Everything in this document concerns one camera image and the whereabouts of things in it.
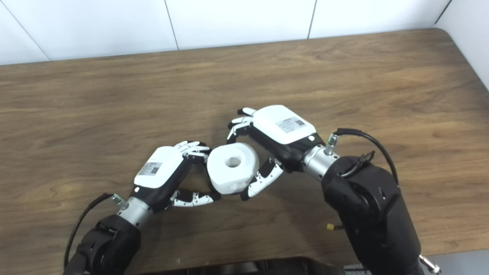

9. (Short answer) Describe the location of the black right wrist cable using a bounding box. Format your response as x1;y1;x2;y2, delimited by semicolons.
324;128;442;275

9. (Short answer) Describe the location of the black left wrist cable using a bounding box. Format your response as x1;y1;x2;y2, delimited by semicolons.
63;192;128;268

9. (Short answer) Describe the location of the black robot torso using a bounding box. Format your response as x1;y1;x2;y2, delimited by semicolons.
139;257;346;275

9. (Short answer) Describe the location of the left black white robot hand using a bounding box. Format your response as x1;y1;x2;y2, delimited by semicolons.
132;141;222;212

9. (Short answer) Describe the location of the white plastic block with holes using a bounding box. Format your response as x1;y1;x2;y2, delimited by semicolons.
207;142;260;195

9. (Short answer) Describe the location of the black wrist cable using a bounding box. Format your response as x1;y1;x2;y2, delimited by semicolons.
63;192;128;268
324;128;442;275

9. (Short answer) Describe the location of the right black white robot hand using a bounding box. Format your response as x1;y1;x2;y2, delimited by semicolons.
227;105;325;202

